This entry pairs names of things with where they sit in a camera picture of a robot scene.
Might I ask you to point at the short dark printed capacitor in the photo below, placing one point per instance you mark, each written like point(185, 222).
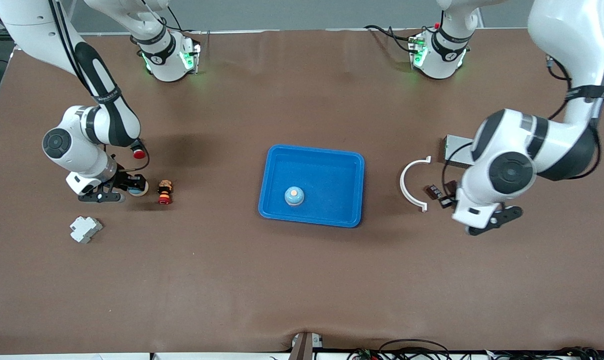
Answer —
point(434, 191)

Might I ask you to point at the white curved plastic bracket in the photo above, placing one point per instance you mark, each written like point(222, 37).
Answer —
point(402, 184)

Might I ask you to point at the red yellow button switch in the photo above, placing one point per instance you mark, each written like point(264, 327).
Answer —
point(165, 192)

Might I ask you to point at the long dark brown capacitor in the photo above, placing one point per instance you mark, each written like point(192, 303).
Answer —
point(450, 188)

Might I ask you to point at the blue dome bell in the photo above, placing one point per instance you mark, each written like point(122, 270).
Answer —
point(294, 196)
point(139, 190)

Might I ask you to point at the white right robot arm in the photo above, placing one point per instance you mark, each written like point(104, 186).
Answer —
point(72, 150)

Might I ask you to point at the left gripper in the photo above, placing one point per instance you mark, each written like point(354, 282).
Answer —
point(450, 190)

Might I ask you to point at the grey camera bracket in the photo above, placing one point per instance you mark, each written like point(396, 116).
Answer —
point(304, 347)

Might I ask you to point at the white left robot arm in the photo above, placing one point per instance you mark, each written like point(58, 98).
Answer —
point(511, 172)

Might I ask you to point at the silver metal box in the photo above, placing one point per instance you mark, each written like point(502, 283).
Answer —
point(454, 145)

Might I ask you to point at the blue plastic tray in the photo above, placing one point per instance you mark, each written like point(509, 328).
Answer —
point(326, 175)

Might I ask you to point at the red push button black base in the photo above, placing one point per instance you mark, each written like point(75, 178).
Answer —
point(140, 154)

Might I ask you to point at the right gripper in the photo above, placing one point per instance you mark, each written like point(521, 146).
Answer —
point(127, 180)

